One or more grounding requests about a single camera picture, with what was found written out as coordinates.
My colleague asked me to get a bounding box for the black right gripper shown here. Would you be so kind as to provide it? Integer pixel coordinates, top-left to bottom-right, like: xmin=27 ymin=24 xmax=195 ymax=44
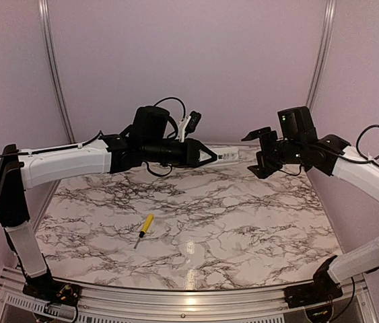
xmin=244 ymin=126 xmax=305 ymax=178

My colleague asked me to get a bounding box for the aluminium left corner post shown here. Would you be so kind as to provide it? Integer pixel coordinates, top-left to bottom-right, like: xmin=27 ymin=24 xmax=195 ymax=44
xmin=37 ymin=0 xmax=75 ymax=144

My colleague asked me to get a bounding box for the aluminium front frame rail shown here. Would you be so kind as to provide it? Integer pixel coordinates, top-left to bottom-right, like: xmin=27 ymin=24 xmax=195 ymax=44
xmin=0 ymin=268 xmax=375 ymax=323

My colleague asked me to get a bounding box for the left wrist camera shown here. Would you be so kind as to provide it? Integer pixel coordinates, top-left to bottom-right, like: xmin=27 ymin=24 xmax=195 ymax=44
xmin=176 ymin=111 xmax=201 ymax=143

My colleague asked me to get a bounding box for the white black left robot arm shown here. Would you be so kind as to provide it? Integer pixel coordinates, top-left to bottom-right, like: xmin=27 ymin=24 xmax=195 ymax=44
xmin=0 ymin=106 xmax=263 ymax=303

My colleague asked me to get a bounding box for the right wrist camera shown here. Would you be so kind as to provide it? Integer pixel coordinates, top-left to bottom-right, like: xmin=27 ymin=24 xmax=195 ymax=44
xmin=277 ymin=106 xmax=318 ymax=143

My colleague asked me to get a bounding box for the aluminium corner post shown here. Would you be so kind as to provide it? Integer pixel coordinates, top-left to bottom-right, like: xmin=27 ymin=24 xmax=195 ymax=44
xmin=37 ymin=0 xmax=75 ymax=144
xmin=306 ymin=0 xmax=337 ymax=112

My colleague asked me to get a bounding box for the yellow handled screwdriver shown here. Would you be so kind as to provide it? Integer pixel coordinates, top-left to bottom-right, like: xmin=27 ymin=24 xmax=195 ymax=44
xmin=134 ymin=213 xmax=154 ymax=249

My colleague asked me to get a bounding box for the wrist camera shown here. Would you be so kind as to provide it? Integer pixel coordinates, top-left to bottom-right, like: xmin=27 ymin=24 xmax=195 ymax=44
xmin=176 ymin=111 xmax=201 ymax=143
xmin=277 ymin=106 xmax=318 ymax=143

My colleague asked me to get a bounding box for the white remote control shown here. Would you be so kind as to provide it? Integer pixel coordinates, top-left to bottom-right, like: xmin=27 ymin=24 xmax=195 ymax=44
xmin=206 ymin=145 xmax=240 ymax=167

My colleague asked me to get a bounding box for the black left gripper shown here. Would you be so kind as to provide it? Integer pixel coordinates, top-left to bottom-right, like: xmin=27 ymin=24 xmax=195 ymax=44
xmin=143 ymin=137 xmax=217 ymax=168

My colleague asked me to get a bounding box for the aluminium right corner post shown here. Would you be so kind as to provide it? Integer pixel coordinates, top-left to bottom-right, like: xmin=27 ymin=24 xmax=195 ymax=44
xmin=306 ymin=0 xmax=337 ymax=112

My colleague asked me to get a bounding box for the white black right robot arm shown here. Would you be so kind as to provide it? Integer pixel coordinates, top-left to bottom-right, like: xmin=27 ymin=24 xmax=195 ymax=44
xmin=244 ymin=127 xmax=379 ymax=307

